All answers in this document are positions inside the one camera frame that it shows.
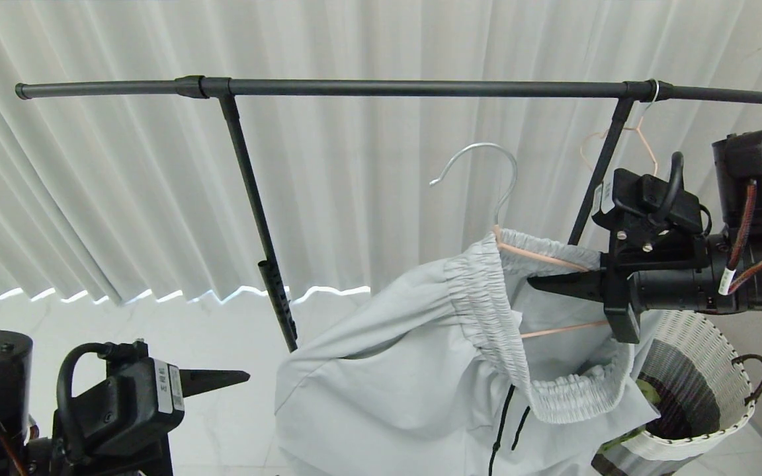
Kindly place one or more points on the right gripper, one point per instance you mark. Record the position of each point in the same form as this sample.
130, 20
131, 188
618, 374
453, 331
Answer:
672, 291

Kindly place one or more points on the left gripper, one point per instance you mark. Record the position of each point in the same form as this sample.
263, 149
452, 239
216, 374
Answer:
149, 463

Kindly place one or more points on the green garment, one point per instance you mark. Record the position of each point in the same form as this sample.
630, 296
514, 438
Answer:
649, 393

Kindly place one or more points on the pink clothes hanger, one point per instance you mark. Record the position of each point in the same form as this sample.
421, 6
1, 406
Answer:
651, 149
553, 260

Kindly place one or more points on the white laundry basket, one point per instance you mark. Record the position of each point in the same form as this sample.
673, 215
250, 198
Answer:
698, 337

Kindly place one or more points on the black clothes rack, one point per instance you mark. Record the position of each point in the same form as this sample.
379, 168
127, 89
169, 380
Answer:
421, 87

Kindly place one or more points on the white curtain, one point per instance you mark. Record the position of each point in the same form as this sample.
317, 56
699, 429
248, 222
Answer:
123, 198

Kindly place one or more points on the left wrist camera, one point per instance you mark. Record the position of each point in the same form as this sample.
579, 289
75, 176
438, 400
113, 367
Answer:
129, 403

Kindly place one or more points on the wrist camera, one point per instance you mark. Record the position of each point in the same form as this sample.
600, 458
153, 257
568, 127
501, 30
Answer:
129, 403
639, 195

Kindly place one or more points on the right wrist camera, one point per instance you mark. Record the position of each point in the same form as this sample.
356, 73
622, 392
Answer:
639, 195

